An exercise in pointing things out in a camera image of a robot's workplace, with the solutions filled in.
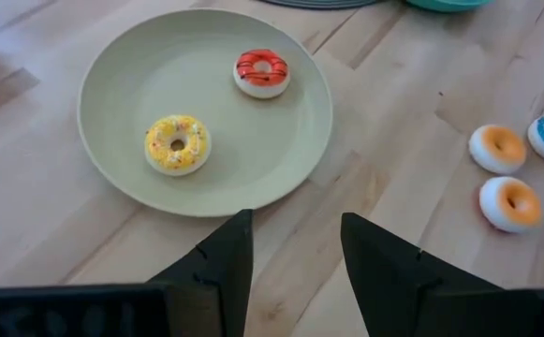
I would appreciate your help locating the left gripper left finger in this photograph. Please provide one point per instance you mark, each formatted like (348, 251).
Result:
(224, 281)

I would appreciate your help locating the yellow sprinkled donut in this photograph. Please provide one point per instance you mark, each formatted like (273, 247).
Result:
(159, 150)

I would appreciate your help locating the orange iced donut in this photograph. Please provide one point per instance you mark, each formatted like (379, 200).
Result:
(524, 206)
(510, 145)

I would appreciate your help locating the cream round plate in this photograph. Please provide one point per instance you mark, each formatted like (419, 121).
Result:
(206, 178)

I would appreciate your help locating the grey woven round placemat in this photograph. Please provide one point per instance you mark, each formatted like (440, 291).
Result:
(318, 4)

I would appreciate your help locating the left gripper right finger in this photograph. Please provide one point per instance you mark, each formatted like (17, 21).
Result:
(384, 290)

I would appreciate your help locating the red iced striped donut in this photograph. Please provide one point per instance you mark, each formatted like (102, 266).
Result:
(253, 86)

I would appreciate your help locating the teal bowl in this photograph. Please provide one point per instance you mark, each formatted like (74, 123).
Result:
(449, 4)

